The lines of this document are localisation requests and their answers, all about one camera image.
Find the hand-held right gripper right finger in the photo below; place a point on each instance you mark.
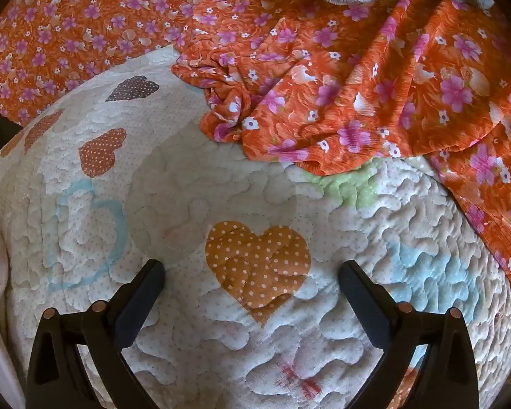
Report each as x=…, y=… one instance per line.
x=357, y=283

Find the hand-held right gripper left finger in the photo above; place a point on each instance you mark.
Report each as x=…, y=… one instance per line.
x=147, y=281

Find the white heart-patterned quilt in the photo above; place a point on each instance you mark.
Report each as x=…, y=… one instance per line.
x=196, y=179

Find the crumpled orange floral cloth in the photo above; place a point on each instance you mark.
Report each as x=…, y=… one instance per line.
x=366, y=93

